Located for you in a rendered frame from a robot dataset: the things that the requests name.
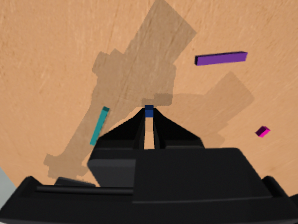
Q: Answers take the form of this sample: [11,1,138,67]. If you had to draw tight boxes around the purple rod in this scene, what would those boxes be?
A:
[195,51,248,66]

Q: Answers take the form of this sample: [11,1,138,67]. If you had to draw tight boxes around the small blue block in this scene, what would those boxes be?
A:
[145,105,154,117]

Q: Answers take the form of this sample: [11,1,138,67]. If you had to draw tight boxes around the turquoise rod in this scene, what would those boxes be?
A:
[90,106,110,146]

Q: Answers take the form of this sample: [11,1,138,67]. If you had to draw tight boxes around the small magenta block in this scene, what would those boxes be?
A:
[255,126,270,137]

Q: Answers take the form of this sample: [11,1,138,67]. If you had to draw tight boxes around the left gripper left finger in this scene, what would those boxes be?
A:
[93,108,145,150]

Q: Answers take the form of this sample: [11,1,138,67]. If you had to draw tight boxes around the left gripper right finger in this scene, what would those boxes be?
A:
[153,108,205,149]

